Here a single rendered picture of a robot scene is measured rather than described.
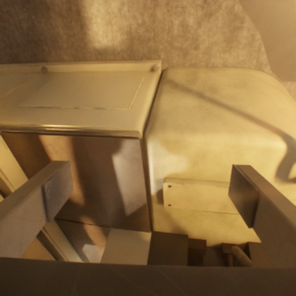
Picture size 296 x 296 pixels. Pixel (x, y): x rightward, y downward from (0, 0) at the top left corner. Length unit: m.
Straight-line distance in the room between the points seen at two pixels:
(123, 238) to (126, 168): 0.47
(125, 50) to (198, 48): 0.37
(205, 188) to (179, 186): 0.09
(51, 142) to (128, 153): 0.29
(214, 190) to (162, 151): 0.24
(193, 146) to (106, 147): 0.29
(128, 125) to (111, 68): 0.55
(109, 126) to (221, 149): 0.38
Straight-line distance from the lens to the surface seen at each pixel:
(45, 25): 1.37
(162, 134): 0.69
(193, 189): 0.81
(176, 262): 1.09
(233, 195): 0.17
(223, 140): 0.70
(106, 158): 0.78
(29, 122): 0.91
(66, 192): 0.17
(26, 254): 0.90
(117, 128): 0.73
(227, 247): 1.20
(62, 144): 0.82
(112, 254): 1.14
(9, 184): 1.02
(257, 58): 1.24
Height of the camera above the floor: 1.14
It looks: 48 degrees down
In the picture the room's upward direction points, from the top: 166 degrees counter-clockwise
